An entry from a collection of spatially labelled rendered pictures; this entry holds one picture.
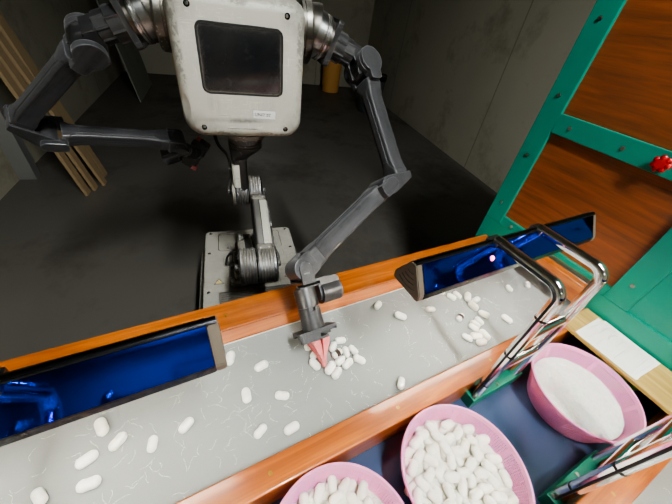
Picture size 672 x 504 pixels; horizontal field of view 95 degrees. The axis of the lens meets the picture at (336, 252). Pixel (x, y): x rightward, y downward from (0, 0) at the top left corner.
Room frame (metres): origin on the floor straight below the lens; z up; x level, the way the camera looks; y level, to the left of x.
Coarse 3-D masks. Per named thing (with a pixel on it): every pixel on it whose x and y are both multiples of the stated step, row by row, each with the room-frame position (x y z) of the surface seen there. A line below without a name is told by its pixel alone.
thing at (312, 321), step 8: (304, 312) 0.49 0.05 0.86; (312, 312) 0.49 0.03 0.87; (320, 312) 0.50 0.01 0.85; (304, 320) 0.48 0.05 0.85; (312, 320) 0.47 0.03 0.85; (320, 320) 0.48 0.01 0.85; (304, 328) 0.47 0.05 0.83; (312, 328) 0.46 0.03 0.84; (320, 328) 0.46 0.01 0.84; (328, 328) 0.47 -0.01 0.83; (296, 336) 0.45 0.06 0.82
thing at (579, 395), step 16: (544, 368) 0.53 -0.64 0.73; (560, 368) 0.54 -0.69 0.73; (576, 368) 0.55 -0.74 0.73; (544, 384) 0.48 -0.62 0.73; (560, 384) 0.48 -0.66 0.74; (576, 384) 0.49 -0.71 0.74; (592, 384) 0.50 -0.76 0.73; (560, 400) 0.44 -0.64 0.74; (576, 400) 0.45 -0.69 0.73; (592, 400) 0.45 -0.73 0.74; (608, 400) 0.46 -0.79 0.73; (576, 416) 0.40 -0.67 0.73; (592, 416) 0.41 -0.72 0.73; (608, 416) 0.42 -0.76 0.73; (592, 432) 0.37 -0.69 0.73; (608, 432) 0.38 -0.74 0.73
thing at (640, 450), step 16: (640, 432) 0.32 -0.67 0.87; (656, 432) 0.30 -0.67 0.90; (608, 448) 0.32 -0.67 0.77; (624, 448) 0.29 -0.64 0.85; (640, 448) 0.24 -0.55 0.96; (656, 448) 0.23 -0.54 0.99; (576, 464) 0.31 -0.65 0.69; (592, 464) 0.30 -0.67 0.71; (608, 464) 0.24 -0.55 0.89; (624, 464) 0.23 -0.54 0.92; (640, 464) 0.22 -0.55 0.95; (560, 480) 0.26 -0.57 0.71; (576, 480) 0.24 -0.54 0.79; (592, 480) 0.23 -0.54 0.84; (608, 480) 0.22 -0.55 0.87; (544, 496) 0.23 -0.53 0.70; (560, 496) 0.22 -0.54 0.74; (576, 496) 0.22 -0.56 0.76
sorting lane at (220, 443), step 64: (384, 320) 0.60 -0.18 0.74; (448, 320) 0.64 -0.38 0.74; (192, 384) 0.33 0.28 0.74; (256, 384) 0.35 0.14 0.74; (320, 384) 0.37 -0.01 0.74; (384, 384) 0.40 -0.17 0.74; (0, 448) 0.15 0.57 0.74; (64, 448) 0.17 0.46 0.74; (128, 448) 0.18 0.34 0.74; (192, 448) 0.20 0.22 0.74; (256, 448) 0.22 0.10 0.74
